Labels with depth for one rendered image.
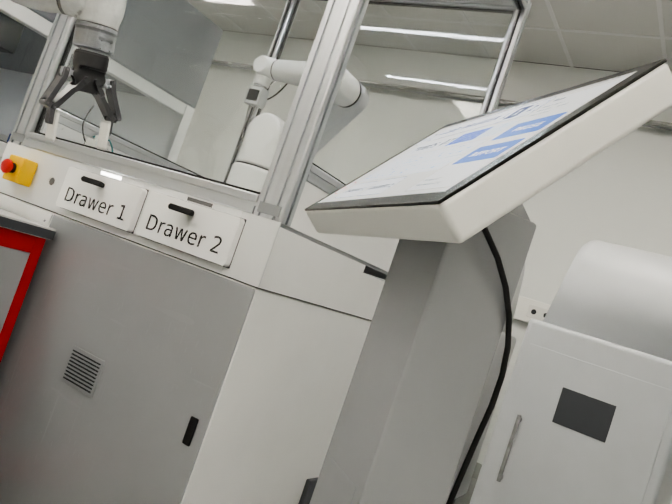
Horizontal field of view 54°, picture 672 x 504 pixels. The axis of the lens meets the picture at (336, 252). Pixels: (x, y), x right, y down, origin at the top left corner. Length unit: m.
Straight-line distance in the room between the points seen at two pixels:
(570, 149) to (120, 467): 1.20
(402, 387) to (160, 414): 0.78
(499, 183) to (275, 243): 0.79
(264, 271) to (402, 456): 0.63
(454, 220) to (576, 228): 3.86
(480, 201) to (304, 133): 0.82
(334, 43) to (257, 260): 0.50
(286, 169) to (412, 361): 0.69
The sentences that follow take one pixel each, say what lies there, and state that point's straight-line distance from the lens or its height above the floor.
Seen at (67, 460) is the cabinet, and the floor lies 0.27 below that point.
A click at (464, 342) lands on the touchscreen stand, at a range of 0.87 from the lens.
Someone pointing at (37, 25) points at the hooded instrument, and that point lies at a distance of 2.56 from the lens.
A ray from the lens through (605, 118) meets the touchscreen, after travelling 0.75.
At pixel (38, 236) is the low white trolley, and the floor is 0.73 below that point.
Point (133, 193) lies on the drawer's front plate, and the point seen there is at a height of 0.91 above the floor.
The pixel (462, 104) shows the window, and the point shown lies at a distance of 2.11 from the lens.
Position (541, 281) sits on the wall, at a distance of 4.46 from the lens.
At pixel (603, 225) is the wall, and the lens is 4.48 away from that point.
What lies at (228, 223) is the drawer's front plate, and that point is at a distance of 1.44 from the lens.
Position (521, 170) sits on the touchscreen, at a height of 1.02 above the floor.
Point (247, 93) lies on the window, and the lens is 1.58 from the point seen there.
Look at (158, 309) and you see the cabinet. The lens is 1.55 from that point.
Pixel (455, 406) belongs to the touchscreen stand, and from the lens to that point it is 0.88.
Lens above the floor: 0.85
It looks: 3 degrees up
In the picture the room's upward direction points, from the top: 19 degrees clockwise
